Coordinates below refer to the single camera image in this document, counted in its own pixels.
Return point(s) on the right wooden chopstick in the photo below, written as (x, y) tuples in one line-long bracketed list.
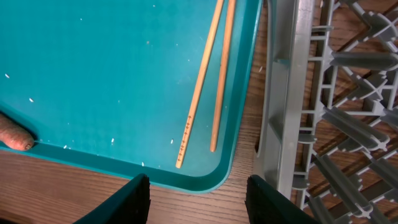
[(222, 75)]

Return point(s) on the wooden chopstick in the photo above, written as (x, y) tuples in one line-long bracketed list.
[(199, 83), (222, 75)]

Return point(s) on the orange carrot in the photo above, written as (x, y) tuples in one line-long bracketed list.
[(14, 136)]

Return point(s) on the grey dishwasher rack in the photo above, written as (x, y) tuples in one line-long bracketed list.
[(329, 126)]

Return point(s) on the teal serving tray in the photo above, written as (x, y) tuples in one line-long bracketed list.
[(107, 85)]

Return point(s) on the left wooden chopstick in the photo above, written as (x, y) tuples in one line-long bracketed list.
[(199, 83)]

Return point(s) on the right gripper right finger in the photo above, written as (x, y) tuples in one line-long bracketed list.
[(265, 205)]

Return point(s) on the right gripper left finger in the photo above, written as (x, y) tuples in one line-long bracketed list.
[(130, 204)]

